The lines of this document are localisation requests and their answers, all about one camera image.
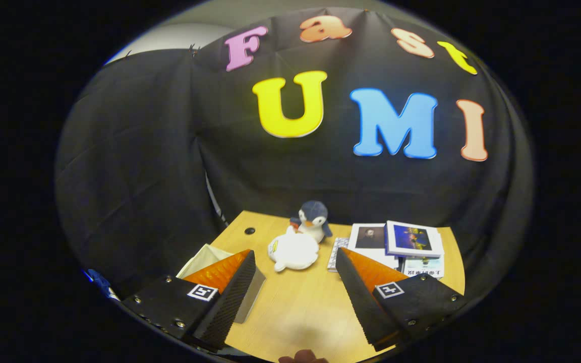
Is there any grey penguin plush toy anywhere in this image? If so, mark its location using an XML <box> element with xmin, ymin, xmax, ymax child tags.
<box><xmin>289</xmin><ymin>200</ymin><xmax>333</xmax><ymax>244</ymax></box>

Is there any blue cloth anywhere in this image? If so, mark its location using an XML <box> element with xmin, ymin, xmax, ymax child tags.
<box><xmin>88</xmin><ymin>269</ymin><xmax>114</xmax><ymax>298</ymax></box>

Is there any portrait cover book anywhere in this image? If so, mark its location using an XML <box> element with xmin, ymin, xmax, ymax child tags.
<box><xmin>347</xmin><ymin>223</ymin><xmax>401</xmax><ymax>270</ymax></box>

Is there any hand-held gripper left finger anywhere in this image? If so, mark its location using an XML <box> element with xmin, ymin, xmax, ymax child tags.
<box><xmin>122</xmin><ymin>249</ymin><xmax>257</xmax><ymax>353</ymax></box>

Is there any white cover book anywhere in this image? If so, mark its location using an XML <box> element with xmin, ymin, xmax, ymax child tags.
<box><xmin>400</xmin><ymin>256</ymin><xmax>445</xmax><ymax>279</ymax></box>

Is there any white duck plush toy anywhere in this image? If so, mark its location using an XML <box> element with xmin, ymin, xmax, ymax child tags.
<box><xmin>268</xmin><ymin>227</ymin><xmax>320</xmax><ymax>273</ymax></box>

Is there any blue picture cover book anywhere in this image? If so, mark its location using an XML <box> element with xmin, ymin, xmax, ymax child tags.
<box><xmin>385</xmin><ymin>220</ymin><xmax>445</xmax><ymax>259</ymax></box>

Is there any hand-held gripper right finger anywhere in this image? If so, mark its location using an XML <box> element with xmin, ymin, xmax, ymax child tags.
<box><xmin>335</xmin><ymin>247</ymin><xmax>465</xmax><ymax>352</ymax></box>

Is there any beige fabric storage box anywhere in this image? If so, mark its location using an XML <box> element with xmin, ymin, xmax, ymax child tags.
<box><xmin>177</xmin><ymin>244</ymin><xmax>267</xmax><ymax>324</ymax></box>

